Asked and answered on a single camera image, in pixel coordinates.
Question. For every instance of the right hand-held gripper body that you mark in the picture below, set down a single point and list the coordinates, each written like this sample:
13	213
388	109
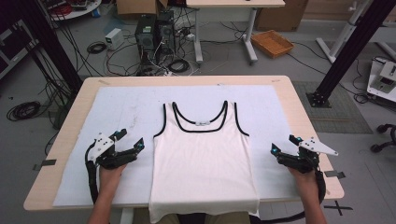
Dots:
306	157

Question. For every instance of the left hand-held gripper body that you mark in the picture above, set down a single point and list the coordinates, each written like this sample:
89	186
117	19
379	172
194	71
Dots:
104	152

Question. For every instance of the white tank top black trim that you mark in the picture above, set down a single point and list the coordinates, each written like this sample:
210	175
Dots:
202	168

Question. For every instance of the person's right hand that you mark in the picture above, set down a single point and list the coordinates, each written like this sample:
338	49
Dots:
306	181

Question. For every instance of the person's left hand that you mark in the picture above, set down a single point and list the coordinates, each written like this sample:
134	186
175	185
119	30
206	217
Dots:
109	178

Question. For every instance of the white foam mat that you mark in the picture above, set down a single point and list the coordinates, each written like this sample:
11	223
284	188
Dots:
130	105

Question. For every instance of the black tape strip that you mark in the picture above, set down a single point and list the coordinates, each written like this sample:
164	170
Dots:
334	174
45	164

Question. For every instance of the grey floor mat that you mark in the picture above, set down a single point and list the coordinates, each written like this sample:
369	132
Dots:
339	115

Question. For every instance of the black tape cross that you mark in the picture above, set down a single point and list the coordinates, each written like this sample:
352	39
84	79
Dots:
338	207

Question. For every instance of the black office chair base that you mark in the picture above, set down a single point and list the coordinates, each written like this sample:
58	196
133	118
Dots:
386	137

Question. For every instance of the person's khaki pants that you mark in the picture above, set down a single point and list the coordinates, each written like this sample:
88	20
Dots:
218	218

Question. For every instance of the white power supply box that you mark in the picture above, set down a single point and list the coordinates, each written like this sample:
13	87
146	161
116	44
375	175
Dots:
114	38

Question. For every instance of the orange woven basket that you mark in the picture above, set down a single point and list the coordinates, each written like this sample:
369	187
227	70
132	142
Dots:
271	43

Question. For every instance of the black computer tower green label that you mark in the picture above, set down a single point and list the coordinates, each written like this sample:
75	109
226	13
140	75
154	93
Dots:
145	37

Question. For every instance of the white machine on floor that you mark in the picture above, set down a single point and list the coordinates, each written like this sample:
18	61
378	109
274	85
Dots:
383	81

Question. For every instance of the white metal stand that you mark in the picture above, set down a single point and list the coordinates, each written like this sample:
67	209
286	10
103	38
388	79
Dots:
341	37

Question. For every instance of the large closed cardboard box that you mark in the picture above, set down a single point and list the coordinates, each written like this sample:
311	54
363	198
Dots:
280	14

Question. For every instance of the round white table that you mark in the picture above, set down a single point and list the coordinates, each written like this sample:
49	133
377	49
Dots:
74	11

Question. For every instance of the grey metal rack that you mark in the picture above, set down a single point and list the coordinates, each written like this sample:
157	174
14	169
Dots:
14	46

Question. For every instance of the white-legged wooden desk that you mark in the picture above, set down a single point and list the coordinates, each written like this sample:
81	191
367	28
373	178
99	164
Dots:
233	3

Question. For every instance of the black metal frame post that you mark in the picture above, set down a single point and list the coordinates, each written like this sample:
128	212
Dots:
351	49
53	43

